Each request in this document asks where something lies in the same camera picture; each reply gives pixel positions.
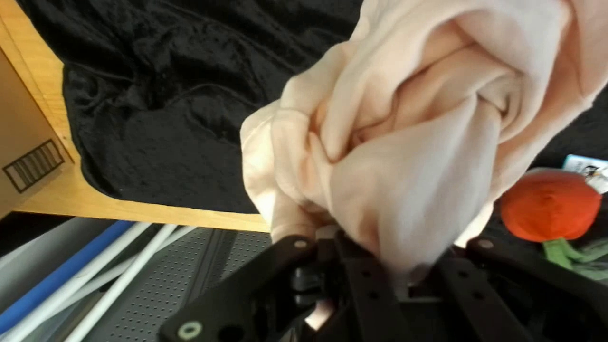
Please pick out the peach t-shirt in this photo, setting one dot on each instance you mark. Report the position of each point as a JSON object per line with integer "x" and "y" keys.
{"x": 409, "y": 130}

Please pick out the cardboard box beside table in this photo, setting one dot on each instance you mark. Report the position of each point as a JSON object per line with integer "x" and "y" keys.
{"x": 31, "y": 155}

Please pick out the black table cloth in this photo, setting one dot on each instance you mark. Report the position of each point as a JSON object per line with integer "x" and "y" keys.
{"x": 157, "y": 90}

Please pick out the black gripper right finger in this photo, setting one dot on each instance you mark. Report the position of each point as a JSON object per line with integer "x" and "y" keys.
{"x": 506, "y": 295}

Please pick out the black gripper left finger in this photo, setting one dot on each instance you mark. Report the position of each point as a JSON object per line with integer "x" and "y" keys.
{"x": 257, "y": 303}

